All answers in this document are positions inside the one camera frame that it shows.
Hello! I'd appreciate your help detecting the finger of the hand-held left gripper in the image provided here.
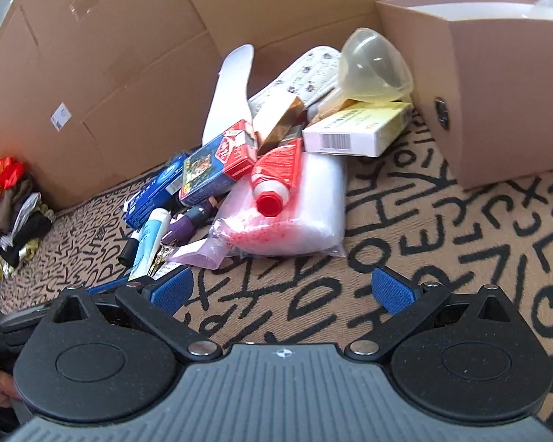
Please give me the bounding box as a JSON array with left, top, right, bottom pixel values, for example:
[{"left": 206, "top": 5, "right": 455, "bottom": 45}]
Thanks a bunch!
[{"left": 88, "top": 277, "right": 142, "bottom": 296}]

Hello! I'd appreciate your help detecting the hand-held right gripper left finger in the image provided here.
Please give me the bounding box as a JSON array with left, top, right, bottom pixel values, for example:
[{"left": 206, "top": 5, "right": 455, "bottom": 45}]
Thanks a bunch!
[{"left": 42, "top": 266, "right": 225, "bottom": 364}]

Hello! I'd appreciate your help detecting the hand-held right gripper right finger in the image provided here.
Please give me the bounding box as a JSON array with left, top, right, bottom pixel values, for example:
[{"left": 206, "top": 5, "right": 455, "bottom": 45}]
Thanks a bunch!
[{"left": 344, "top": 266, "right": 522, "bottom": 364}]

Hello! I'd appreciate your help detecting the white and blue tube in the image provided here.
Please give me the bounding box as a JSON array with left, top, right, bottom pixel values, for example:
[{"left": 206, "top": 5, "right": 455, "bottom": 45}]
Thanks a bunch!
[{"left": 128, "top": 207, "right": 171, "bottom": 282}]

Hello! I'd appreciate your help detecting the brown cardboard shoe box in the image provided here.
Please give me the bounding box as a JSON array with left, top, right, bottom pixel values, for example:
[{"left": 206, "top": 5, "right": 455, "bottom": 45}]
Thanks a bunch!
[{"left": 376, "top": 0, "right": 553, "bottom": 190}]

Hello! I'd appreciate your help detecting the black marker pen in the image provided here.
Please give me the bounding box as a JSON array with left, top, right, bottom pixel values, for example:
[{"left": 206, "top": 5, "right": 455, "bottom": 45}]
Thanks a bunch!
[{"left": 118, "top": 229, "right": 142, "bottom": 268}]

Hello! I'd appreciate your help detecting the purple plastic device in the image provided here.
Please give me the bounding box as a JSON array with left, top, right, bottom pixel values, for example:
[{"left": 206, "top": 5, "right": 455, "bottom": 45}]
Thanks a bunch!
[{"left": 161, "top": 203, "right": 213, "bottom": 246}]

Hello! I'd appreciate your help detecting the letter-print tan blanket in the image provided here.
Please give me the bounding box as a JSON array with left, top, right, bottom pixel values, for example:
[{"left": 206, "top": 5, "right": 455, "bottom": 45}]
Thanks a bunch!
[{"left": 0, "top": 106, "right": 553, "bottom": 430}]

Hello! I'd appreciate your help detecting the blue cardboard box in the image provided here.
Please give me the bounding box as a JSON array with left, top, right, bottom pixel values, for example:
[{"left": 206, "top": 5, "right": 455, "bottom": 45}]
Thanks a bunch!
[{"left": 124, "top": 151, "right": 188, "bottom": 230}]

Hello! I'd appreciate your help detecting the dark cloth pile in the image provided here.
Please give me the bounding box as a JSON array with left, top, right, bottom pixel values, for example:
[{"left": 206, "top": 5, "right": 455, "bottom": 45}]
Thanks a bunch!
[{"left": 0, "top": 179, "right": 56, "bottom": 283}]

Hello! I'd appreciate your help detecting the clear plastic bag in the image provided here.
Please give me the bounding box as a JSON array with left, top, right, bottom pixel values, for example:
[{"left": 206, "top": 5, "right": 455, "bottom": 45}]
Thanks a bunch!
[{"left": 211, "top": 151, "right": 348, "bottom": 259}]

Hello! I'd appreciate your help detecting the red and blue carton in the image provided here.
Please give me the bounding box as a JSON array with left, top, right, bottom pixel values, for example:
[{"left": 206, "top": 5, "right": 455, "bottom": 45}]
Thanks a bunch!
[{"left": 178, "top": 120, "right": 258, "bottom": 208}]

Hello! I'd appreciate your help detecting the red bottle with red cap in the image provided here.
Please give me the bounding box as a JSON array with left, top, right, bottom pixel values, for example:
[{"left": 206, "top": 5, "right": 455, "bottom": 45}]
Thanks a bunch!
[{"left": 251, "top": 137, "right": 304, "bottom": 217}]

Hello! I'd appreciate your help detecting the red and gold cloth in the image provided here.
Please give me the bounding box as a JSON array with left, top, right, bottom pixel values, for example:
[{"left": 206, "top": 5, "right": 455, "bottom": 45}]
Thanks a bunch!
[{"left": 0, "top": 133, "right": 27, "bottom": 195}]

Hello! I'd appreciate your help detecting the white and yellow medicine box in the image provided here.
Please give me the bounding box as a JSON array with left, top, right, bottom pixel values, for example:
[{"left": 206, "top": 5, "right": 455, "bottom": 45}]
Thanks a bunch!
[{"left": 301, "top": 101, "right": 414, "bottom": 157}]

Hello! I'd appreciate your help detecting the white shipping label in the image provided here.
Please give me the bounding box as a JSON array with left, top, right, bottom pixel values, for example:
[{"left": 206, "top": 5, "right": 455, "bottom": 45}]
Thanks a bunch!
[{"left": 50, "top": 102, "right": 71, "bottom": 131}]

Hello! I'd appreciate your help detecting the gold and brown box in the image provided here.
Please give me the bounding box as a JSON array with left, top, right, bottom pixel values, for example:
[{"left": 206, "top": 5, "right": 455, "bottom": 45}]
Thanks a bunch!
[{"left": 253, "top": 89, "right": 305, "bottom": 155}]

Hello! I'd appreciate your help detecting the clear yellowish plastic funnel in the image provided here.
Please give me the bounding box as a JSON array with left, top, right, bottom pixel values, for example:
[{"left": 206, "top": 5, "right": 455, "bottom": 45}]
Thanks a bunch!
[{"left": 320, "top": 27, "right": 415, "bottom": 116}]

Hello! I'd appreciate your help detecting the patterned white shoe insole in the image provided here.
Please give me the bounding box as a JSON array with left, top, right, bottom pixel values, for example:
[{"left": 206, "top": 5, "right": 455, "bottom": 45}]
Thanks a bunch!
[{"left": 248, "top": 45, "right": 342, "bottom": 112}]

